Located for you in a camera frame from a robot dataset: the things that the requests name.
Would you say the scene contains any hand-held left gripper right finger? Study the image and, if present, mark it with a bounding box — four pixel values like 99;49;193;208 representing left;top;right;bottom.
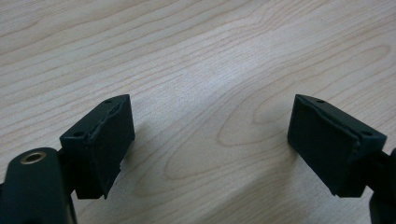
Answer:
287;93;388;198

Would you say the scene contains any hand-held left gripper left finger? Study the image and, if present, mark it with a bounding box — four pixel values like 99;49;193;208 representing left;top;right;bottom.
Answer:
59;93;136;200

